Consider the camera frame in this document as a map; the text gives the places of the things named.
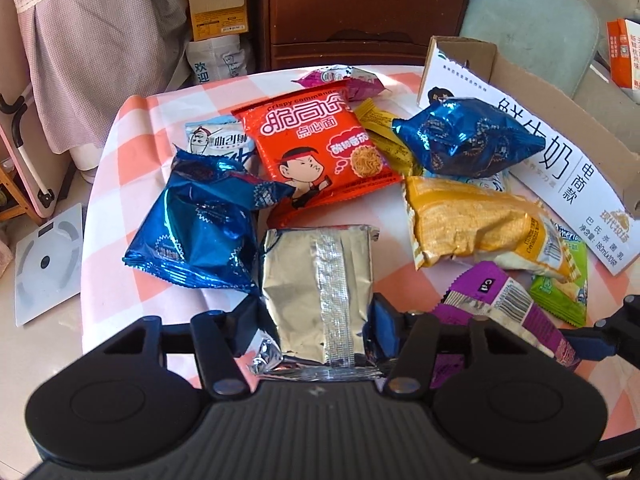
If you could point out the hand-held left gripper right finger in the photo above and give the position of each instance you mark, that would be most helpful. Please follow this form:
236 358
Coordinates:
385 322

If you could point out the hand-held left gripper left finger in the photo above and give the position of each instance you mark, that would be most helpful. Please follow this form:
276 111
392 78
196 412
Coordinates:
246 325

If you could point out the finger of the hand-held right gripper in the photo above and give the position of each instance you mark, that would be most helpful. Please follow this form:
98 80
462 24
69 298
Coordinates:
595 345

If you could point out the green snack packet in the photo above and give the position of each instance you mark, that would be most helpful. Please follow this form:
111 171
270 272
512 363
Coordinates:
562 290

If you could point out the silver foil snack packet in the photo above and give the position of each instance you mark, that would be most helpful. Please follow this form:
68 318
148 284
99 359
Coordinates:
320 290

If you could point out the blue foil snack packet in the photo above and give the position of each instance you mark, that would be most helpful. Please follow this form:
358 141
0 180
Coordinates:
460 137
200 230

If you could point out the large yellow snack packet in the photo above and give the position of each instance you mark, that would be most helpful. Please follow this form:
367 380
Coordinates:
475 225

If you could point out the pale blue snack packet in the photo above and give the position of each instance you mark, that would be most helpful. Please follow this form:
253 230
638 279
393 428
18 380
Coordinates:
215 137
492 182

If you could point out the red noodle snack packet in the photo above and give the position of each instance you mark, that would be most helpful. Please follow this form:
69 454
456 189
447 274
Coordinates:
310 150

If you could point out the small yellow snack packet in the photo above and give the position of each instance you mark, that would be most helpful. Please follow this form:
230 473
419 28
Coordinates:
402 157
377 120

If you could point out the white printed cardboard box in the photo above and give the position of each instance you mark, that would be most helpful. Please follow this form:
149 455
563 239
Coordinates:
560 125

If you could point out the purple snack packet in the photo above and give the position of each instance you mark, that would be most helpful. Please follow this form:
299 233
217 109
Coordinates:
505 305

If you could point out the pink checked tablecloth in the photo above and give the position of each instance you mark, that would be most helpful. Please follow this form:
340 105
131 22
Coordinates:
135 160

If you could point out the white bathroom scale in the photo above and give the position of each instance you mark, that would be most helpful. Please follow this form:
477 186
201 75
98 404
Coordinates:
47 260

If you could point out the pink snack packet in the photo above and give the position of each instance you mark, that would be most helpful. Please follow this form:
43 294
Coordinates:
355 82

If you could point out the white plastic bag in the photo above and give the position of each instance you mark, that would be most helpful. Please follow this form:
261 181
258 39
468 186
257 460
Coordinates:
220 62

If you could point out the orange carton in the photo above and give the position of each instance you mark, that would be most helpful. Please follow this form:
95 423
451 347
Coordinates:
625 52

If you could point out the brown wooden cabinet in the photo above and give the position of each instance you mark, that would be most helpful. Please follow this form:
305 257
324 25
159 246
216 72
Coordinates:
360 10

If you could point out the small open cardboard box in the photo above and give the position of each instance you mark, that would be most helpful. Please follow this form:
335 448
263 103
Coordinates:
220 7

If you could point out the pale green cushion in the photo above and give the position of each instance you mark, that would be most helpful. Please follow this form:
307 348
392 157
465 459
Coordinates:
525 30

